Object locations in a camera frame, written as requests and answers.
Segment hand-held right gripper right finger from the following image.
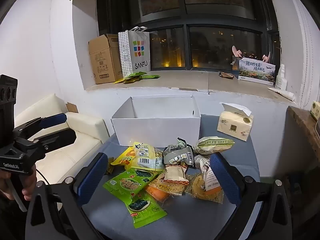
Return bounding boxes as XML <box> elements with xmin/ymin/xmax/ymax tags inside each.
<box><xmin>209</xmin><ymin>152</ymin><xmax>295</xmax><ymax>240</ymax></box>

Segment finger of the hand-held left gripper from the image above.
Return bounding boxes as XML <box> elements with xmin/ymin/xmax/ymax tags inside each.
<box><xmin>27</xmin><ymin>127</ymin><xmax>77</xmax><ymax>155</ymax></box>
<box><xmin>12</xmin><ymin>113</ymin><xmax>67</xmax><ymax>140</ymax></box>

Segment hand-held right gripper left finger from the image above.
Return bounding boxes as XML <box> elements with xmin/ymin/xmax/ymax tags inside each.
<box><xmin>25</xmin><ymin>152</ymin><xmax>118</xmax><ymax>240</ymax></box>

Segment white cardboard box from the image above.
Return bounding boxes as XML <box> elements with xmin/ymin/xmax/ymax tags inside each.
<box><xmin>111</xmin><ymin>94</ymin><xmax>202</xmax><ymax>147</ymax></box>

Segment clear bag of yellow snacks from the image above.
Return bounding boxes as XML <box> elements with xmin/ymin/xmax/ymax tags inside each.
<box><xmin>186</xmin><ymin>174</ymin><xmax>224</xmax><ymax>203</ymax></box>

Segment person's left hand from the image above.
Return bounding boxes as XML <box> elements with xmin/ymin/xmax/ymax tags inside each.
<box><xmin>21</xmin><ymin>166</ymin><xmax>37</xmax><ymax>202</ymax></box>

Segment white leather sofa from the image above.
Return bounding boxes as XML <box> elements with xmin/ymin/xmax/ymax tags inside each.
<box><xmin>14</xmin><ymin>94</ymin><xmax>110</xmax><ymax>184</ymax></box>

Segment white brown-print snack packet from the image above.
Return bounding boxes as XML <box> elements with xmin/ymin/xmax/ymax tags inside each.
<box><xmin>194</xmin><ymin>155</ymin><xmax>222</xmax><ymax>192</ymax></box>

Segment green seaweed snack packet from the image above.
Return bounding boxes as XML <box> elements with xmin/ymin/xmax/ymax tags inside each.
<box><xmin>126</xmin><ymin>192</ymin><xmax>168</xmax><ymax>229</ymax></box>
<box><xmin>103</xmin><ymin>169</ymin><xmax>160</xmax><ymax>200</ymax></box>

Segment yellow red snack packet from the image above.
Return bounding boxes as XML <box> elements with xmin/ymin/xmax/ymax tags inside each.
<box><xmin>111</xmin><ymin>147</ymin><xmax>137</xmax><ymax>168</ymax></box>

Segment green striped white packet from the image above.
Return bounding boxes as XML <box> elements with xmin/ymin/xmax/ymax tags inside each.
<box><xmin>194</xmin><ymin>136</ymin><xmax>235</xmax><ymax>155</ymax></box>

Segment beige red-trim snack packet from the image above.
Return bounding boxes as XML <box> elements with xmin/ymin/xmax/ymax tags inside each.
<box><xmin>164</xmin><ymin>164</ymin><xmax>190</xmax><ymax>185</ymax></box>

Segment yellow bean snack packet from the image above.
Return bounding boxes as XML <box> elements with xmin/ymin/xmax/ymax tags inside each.
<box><xmin>157</xmin><ymin>172</ymin><xmax>187</xmax><ymax>195</ymax></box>

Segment beige tissue pack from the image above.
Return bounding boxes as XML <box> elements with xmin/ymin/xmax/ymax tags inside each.
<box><xmin>216</xmin><ymin>102</ymin><xmax>254</xmax><ymax>142</ymax></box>

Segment grey snack packet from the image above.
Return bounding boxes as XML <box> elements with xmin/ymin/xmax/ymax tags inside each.
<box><xmin>162</xmin><ymin>137</ymin><xmax>195</xmax><ymax>167</ymax></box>

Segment brown cardboard box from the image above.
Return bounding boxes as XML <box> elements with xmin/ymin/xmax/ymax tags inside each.
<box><xmin>88</xmin><ymin>34</ymin><xmax>123</xmax><ymax>85</ymax></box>

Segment pile of green packets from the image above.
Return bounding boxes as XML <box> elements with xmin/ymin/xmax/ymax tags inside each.
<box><xmin>112</xmin><ymin>71</ymin><xmax>160</xmax><ymax>84</ymax></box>

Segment brown wooden side table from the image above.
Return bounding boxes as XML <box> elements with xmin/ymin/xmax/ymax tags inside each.
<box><xmin>285</xmin><ymin>106</ymin><xmax>320</xmax><ymax>180</ymax></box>

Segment white folded paper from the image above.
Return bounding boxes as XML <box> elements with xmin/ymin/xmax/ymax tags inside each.
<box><xmin>267</xmin><ymin>87</ymin><xmax>295</xmax><ymax>102</ymax></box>

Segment white shopping bag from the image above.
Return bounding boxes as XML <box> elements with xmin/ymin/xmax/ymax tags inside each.
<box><xmin>118</xmin><ymin>26</ymin><xmax>151</xmax><ymax>78</ymax></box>

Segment printed landscape box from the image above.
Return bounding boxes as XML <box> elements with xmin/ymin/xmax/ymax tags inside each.
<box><xmin>231</xmin><ymin>56</ymin><xmax>277</xmax><ymax>86</ymax></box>

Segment green white small box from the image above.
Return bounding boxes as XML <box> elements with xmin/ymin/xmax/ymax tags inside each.
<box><xmin>311</xmin><ymin>101</ymin><xmax>320</xmax><ymax>120</ymax></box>

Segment white plastic bottle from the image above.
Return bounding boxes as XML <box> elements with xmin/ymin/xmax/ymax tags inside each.
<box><xmin>275</xmin><ymin>64</ymin><xmax>287</xmax><ymax>90</ymax></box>

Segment dark window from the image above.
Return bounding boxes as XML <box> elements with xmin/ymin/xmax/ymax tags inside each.
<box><xmin>96</xmin><ymin>0</ymin><xmax>280</xmax><ymax>72</ymax></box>

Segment white curtain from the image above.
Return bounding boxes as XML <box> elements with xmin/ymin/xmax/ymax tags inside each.
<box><xmin>287</xmin><ymin>0</ymin><xmax>320</xmax><ymax>105</ymax></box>

